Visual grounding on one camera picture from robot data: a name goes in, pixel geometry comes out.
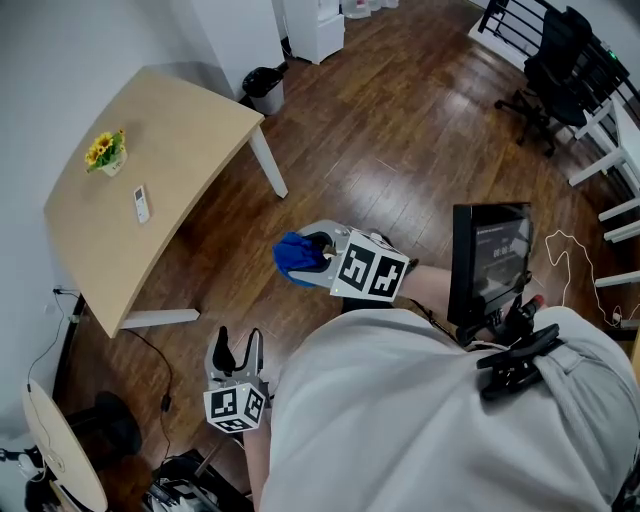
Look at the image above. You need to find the black bag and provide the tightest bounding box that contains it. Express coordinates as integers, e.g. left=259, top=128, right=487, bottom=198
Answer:
left=144, top=449, right=252, bottom=512

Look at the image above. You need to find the person's white shirt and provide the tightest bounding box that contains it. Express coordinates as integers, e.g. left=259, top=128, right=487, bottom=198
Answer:
left=254, top=305, right=640, bottom=512

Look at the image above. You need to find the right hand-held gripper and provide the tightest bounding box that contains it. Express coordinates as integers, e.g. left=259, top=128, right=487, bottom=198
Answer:
left=289, top=219, right=412, bottom=304

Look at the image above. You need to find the black round table base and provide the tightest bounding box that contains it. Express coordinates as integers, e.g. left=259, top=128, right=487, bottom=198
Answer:
left=64, top=391, right=144, bottom=471

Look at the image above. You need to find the potted sunflower bouquet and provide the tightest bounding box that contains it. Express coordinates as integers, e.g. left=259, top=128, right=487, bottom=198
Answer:
left=83, top=128, right=129, bottom=178

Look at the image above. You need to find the black office chair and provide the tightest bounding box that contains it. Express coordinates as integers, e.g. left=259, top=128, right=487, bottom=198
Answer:
left=493, top=5, right=609, bottom=159

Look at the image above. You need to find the blue cloth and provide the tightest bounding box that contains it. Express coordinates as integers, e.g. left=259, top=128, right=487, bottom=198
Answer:
left=272, top=230, right=329, bottom=289

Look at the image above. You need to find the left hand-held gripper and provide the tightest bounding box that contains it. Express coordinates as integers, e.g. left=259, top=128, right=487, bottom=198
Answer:
left=202, top=325, right=272, bottom=435

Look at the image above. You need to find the black wall plug cable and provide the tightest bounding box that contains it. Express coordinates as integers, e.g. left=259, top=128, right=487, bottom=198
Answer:
left=27, top=285, right=84, bottom=396

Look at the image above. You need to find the white table leg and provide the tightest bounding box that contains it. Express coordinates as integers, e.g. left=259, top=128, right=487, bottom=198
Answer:
left=119, top=308, right=202, bottom=331
left=248, top=125, right=290, bottom=200

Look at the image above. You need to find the white cable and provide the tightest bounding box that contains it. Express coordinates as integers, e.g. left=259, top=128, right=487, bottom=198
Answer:
left=543, top=229, right=626, bottom=329

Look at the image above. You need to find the black metal railing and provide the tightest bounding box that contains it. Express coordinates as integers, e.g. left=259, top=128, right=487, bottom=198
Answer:
left=477, top=0, right=640, bottom=132

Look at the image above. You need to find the black waist clamp mount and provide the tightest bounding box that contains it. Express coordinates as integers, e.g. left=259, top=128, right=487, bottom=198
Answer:
left=476, top=323, right=567, bottom=402

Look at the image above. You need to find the person's right forearm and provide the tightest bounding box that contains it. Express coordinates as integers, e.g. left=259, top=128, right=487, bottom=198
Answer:
left=399, top=263, right=457, bottom=322

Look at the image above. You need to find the white cabinet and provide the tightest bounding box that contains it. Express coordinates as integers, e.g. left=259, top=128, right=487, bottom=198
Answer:
left=289, top=0, right=347, bottom=65

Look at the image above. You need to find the black monitor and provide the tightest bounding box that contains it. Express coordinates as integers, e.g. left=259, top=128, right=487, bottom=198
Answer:
left=446, top=202, right=534, bottom=332

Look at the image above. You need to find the round wooden side table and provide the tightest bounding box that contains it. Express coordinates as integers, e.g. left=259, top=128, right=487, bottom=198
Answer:
left=21, top=384, right=109, bottom=512

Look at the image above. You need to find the white desk frame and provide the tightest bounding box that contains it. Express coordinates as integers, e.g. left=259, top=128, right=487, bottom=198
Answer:
left=568, top=97, right=640, bottom=289

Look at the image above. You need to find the white remote control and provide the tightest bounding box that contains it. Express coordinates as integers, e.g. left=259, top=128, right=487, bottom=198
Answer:
left=132, top=184, right=151, bottom=225

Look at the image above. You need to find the black floor power cable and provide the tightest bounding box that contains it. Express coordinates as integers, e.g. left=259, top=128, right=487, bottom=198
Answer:
left=122, top=327, right=176, bottom=462

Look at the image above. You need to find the black lined trash bin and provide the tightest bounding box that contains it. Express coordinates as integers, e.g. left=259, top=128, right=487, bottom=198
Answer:
left=241, top=60, right=290, bottom=117

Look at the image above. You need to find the person's left forearm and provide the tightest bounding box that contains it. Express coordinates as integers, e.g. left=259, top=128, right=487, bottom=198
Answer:
left=242, top=424, right=275, bottom=512

